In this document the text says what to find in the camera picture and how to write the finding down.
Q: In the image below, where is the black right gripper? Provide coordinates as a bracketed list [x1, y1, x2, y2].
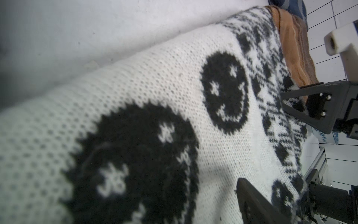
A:
[281, 81, 358, 140]

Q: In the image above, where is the smiley face knit scarf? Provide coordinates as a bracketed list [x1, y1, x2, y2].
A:
[1, 7, 307, 224]

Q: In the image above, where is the metal base rail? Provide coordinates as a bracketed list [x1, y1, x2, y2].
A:
[304, 147, 328, 185]

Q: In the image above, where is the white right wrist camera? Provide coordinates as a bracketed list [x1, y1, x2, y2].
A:
[324, 20, 358, 82]

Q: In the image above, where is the brown plaid scarf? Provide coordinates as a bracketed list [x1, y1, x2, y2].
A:
[266, 6, 319, 87]

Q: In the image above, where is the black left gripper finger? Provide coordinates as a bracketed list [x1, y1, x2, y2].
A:
[236, 178, 290, 224]

